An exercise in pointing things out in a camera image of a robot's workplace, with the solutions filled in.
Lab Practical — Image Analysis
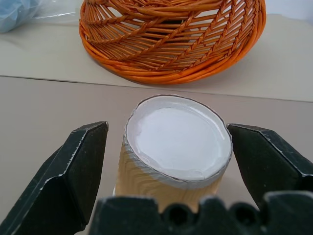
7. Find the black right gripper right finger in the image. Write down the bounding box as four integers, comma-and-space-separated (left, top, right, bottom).
226, 123, 313, 212

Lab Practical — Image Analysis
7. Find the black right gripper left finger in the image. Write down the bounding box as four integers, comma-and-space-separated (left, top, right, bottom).
0, 121, 110, 235

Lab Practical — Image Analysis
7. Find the ribbed tan paper cup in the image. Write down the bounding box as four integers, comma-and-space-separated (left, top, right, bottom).
113, 95, 232, 213

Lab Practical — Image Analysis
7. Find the orange wicker basket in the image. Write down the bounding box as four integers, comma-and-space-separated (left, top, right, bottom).
78, 0, 267, 86

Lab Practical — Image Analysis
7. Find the clear plastic bag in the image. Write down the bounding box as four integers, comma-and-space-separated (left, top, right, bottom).
0, 0, 83, 34

